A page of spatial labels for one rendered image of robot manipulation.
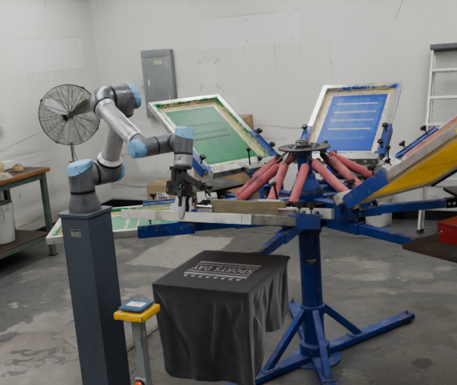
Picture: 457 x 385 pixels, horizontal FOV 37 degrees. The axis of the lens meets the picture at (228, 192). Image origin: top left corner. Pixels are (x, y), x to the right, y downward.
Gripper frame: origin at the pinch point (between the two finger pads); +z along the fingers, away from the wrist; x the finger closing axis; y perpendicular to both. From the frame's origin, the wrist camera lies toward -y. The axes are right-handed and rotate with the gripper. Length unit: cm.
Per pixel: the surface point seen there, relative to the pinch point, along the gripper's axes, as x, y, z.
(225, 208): -57, 11, -4
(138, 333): 12.4, 11.1, 45.0
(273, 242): -87, -2, 12
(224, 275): -28.5, -4.1, 24.3
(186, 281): -18.2, 8.2, 27.2
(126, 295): -229, 181, 67
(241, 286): -17.9, -17.4, 27.3
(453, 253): -75, -91, 11
